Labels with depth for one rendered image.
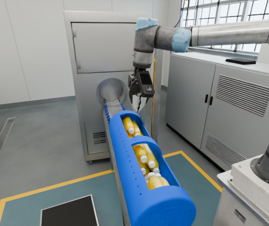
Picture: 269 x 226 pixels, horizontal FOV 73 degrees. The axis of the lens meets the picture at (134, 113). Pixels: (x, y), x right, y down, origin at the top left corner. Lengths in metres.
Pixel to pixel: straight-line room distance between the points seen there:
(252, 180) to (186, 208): 0.30
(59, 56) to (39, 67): 0.56
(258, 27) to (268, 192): 0.61
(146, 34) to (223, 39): 0.28
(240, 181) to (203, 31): 0.67
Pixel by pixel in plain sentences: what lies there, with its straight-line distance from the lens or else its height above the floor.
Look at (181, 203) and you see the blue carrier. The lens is 0.83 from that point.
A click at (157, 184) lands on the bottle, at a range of 0.89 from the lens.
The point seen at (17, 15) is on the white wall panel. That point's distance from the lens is 5.14.
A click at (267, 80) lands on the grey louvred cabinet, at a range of 2.20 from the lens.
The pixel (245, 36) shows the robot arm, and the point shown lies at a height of 1.80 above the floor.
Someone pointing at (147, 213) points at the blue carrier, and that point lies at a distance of 0.80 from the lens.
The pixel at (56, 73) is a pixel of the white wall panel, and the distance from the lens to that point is 5.19.
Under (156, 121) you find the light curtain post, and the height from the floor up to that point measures 1.01.
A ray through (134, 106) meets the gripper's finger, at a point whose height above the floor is 1.53.
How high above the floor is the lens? 1.82
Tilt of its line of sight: 25 degrees down
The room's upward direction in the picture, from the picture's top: straight up
